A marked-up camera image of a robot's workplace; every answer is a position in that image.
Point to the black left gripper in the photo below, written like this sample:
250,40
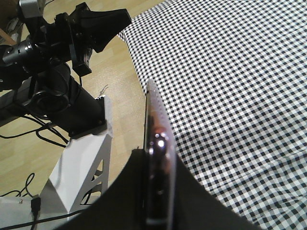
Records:
72,37

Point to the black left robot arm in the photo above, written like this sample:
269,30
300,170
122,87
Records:
36,77

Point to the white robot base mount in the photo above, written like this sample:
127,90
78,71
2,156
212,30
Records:
82,167

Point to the black smartphone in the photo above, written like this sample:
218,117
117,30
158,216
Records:
161,162

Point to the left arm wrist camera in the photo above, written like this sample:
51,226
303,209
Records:
30,8

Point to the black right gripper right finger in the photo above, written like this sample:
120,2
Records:
196,209

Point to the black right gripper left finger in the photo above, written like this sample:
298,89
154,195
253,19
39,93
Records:
120,207

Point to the black white checkered bedsheet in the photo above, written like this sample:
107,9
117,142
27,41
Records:
233,78

